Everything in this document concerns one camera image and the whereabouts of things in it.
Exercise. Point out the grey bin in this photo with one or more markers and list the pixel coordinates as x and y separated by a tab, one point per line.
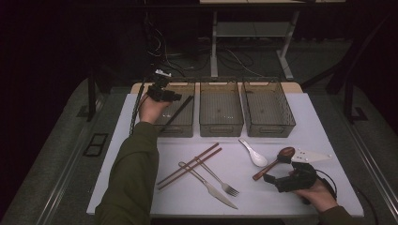
187	118
267	109
220	109

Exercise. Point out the steel table knife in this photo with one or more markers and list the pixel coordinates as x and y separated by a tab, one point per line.
216	192

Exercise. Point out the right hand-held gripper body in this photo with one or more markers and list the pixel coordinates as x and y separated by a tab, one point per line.
300	180

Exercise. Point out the person's right hand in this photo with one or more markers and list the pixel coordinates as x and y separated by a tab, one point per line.
319	197

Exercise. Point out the white metal desk frame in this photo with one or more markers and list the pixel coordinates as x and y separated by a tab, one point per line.
214	47

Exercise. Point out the person's left hand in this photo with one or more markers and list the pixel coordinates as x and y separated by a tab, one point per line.
151	111

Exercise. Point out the brown wooden chopstick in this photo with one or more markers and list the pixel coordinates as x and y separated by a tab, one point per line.
206	151
209	156

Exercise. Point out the brown wooden spoon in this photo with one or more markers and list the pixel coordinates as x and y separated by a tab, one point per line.
266	170

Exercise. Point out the white table mat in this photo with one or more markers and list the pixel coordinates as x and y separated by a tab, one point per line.
266	200

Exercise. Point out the grey metal floor rail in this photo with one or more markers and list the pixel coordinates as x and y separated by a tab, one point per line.
380	181
63	184

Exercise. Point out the white ceramic spoon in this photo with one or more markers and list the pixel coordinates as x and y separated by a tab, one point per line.
259	160

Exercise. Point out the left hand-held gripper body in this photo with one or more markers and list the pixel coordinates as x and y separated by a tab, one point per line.
158	90

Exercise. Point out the black metal stand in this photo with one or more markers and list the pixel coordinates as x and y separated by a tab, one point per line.
349	93
91	93

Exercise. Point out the steel fork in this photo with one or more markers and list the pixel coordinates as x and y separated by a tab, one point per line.
230	189

